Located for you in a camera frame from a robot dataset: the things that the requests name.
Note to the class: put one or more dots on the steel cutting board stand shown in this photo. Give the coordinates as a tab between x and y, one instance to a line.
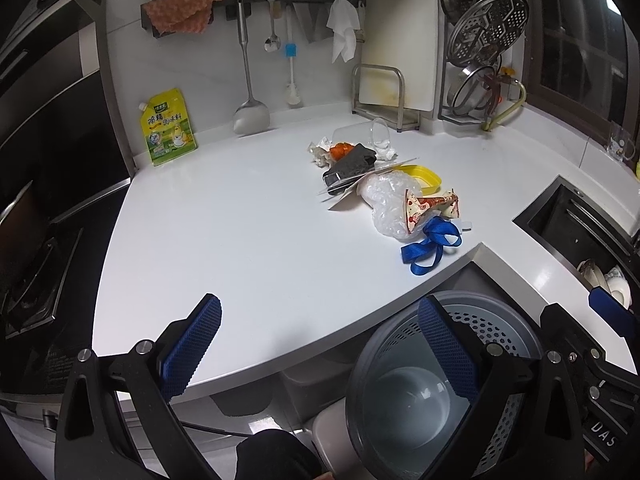
387	100

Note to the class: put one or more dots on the steel steamer plate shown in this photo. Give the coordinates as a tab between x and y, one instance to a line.
486	30

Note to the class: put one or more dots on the yellow seasoning pouch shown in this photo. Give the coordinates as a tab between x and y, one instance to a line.
166	127

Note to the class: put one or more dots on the black kitchen sink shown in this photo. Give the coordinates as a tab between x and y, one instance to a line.
577	231

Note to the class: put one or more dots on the blue white bottle brush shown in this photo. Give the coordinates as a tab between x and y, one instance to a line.
292	94

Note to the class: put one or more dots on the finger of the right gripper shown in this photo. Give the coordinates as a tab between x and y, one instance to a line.
615	315

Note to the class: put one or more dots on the dish rack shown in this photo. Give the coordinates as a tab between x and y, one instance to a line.
510	93

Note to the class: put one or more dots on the small steel spoon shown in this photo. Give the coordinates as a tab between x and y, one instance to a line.
273	42

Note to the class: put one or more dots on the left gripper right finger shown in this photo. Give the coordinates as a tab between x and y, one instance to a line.
446	343

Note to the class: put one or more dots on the glass mug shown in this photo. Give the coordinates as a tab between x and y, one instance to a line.
620	145

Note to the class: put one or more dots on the white bowls in sink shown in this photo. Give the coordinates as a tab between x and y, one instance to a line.
612	282

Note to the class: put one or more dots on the grey perforated trash bin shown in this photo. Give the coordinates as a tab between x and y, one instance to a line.
401	409

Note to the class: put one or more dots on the steel spatula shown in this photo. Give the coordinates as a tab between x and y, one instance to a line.
252	116

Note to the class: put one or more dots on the white cutting board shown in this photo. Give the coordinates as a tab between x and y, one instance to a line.
403	34

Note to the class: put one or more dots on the black stove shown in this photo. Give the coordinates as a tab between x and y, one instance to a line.
51	268

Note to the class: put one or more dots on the orange brown dish rag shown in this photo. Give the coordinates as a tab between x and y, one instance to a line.
187	16

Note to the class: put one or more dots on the white hanging cloth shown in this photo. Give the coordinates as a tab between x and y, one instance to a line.
344	22

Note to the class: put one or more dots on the red patterned paper wrapper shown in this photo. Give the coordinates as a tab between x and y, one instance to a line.
417	208

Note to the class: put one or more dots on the clear plastic bag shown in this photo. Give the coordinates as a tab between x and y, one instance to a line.
385	195

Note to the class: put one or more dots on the black range hood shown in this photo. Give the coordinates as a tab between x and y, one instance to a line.
61	131

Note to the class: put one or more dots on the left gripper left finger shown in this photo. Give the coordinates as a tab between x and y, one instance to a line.
183	345

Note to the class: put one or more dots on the blue ribbon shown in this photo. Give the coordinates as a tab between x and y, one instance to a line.
438	234

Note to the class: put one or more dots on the clear plastic cup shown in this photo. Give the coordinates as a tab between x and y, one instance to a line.
372	134

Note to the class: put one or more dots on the white tissue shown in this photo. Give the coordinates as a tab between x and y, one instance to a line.
320	153

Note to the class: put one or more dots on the orange peel scrap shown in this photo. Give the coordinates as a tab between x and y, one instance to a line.
340	150

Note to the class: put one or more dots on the dark window frame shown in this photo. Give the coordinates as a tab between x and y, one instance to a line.
581	65

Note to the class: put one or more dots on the dark grey sock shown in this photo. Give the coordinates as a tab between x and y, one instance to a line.
357	162

